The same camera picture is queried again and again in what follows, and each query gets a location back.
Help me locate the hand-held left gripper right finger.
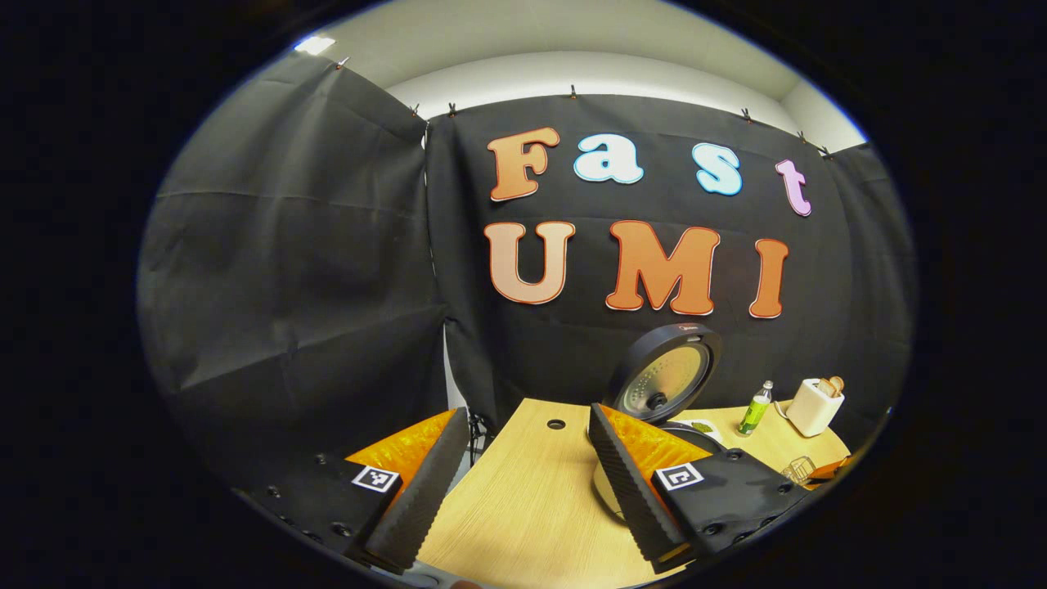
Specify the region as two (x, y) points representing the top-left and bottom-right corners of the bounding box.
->
(589, 402), (819, 573)

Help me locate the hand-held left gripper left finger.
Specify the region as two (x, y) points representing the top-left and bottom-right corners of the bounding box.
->
(233, 407), (471, 573)

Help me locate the black rice cooker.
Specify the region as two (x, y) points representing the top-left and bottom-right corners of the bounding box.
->
(591, 323), (725, 524)

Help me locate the white toaster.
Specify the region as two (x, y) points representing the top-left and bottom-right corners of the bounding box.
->
(787, 378), (845, 437)

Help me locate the green drink bottle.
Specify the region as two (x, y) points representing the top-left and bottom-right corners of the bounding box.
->
(739, 380), (774, 436)

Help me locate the black backdrop cloth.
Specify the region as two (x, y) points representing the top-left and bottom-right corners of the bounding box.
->
(137, 51), (917, 492)

